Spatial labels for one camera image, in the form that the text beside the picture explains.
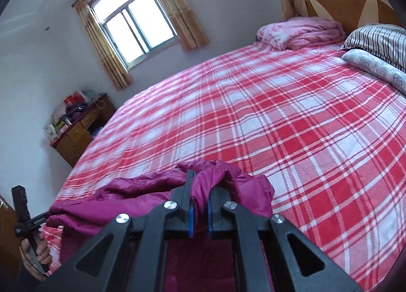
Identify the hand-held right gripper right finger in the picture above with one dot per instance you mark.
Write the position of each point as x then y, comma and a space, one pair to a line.
210, 216

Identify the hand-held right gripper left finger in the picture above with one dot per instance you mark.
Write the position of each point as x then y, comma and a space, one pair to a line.
191, 219

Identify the purple puffer jacket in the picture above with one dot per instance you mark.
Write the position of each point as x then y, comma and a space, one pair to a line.
133, 190

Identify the person's left forearm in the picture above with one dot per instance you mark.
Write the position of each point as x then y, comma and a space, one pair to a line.
28, 281

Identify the pile of clothes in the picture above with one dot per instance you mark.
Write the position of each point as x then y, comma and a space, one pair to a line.
74, 111

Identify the person's left hand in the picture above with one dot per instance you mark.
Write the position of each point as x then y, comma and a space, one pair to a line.
44, 254

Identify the wooden door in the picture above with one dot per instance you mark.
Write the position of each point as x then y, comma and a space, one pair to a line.
8, 241

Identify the wooden desk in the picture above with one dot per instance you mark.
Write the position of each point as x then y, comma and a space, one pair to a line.
76, 140

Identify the bed with red plaid sheet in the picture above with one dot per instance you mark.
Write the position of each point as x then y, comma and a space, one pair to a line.
285, 121

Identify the red and white box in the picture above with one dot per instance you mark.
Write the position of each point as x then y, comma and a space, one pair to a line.
73, 98

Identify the tan patterned curtain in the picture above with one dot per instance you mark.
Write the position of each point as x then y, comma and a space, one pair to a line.
101, 48
180, 10

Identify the pink folded blanket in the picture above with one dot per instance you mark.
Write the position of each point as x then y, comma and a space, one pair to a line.
301, 33

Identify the sliding window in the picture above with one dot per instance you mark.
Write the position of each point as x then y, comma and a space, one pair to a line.
136, 22

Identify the grey patterned pillow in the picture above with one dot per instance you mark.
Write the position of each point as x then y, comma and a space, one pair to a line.
377, 68

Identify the striped pillow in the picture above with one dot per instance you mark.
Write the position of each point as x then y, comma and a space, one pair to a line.
380, 41

